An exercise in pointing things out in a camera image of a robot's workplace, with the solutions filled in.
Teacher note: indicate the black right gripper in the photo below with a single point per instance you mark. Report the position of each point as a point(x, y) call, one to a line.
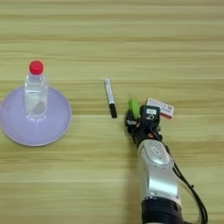
point(144, 132)

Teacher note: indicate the green rectangular block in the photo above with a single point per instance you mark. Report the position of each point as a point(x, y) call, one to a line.
point(134, 107)

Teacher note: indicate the white marker with black cap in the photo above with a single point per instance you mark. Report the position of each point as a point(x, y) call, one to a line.
point(110, 94)

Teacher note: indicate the clear bottle with red cap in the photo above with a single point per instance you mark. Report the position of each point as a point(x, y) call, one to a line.
point(35, 90)

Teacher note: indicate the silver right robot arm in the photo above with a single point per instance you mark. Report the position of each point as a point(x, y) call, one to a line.
point(159, 172)

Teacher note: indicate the red and white small box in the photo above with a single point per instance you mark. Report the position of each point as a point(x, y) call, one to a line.
point(164, 107)

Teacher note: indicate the lavender round plate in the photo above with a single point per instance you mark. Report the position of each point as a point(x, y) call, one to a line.
point(11, 122)

